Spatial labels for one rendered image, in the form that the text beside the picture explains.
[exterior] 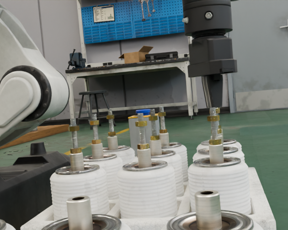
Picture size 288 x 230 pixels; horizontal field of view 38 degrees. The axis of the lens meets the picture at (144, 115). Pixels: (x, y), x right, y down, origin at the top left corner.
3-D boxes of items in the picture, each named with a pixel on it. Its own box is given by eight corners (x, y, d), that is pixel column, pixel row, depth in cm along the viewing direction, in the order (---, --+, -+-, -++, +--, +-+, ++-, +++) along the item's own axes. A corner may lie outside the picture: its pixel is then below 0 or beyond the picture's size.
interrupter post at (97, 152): (103, 160, 81) (101, 143, 81) (91, 161, 82) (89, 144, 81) (104, 158, 84) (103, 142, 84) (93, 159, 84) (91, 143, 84)
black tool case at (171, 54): (147, 64, 558) (146, 56, 557) (178, 61, 554) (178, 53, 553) (144, 62, 524) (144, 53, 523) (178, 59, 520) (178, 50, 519)
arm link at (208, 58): (252, 70, 73) (247, 2, 72) (203, 74, 70) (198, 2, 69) (216, 75, 85) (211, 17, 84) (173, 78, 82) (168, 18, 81)
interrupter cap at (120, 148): (90, 152, 95) (89, 149, 94) (116, 147, 100) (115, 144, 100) (110, 154, 89) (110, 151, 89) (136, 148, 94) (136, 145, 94)
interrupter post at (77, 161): (69, 174, 70) (67, 154, 70) (72, 170, 72) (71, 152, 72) (83, 172, 70) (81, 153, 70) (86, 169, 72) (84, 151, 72)
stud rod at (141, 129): (145, 159, 68) (141, 113, 68) (140, 159, 69) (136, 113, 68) (148, 157, 69) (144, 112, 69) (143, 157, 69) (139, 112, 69)
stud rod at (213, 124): (211, 154, 67) (208, 107, 66) (216, 153, 67) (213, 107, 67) (216, 154, 66) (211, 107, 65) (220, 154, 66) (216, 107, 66)
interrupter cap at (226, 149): (201, 150, 83) (200, 147, 83) (239, 148, 81) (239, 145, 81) (194, 157, 76) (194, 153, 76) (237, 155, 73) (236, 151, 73)
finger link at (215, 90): (208, 108, 77) (205, 75, 76) (223, 107, 78) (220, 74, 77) (212, 108, 75) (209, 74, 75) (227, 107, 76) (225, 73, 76)
